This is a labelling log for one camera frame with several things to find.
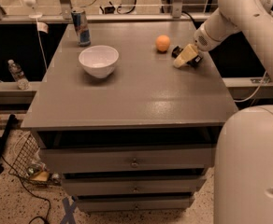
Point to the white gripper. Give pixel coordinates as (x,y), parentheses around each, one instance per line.
(203,41)

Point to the black rxbar chocolate bar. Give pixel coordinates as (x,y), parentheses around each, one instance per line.
(177,50)

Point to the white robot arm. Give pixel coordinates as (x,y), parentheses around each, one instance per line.
(243,166)

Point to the orange fruit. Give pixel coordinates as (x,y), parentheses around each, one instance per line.
(162,43)

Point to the white bowl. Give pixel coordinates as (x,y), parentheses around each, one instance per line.
(99,61)

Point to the grey drawer cabinet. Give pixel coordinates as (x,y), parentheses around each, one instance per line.
(145,102)

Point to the blue energy drink can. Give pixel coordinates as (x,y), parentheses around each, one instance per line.
(81,26)

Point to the middle grey drawer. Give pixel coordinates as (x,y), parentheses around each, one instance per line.
(142,185)

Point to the grey drawer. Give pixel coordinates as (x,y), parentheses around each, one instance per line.
(126,159)
(142,185)
(134,203)

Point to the top grey drawer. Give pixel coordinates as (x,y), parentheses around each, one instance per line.
(126,159)

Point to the clear plastic water bottle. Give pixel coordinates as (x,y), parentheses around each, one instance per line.
(18,75)

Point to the bottom grey drawer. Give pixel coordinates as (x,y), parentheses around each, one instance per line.
(134,203)

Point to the blue tape cross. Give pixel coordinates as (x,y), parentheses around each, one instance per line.
(69,212)

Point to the black metal stand leg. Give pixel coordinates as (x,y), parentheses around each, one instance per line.
(2,146)

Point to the white lamp with cord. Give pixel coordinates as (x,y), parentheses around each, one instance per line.
(41,26)

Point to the wire basket on floor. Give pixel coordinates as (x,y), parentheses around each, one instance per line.
(30,168)

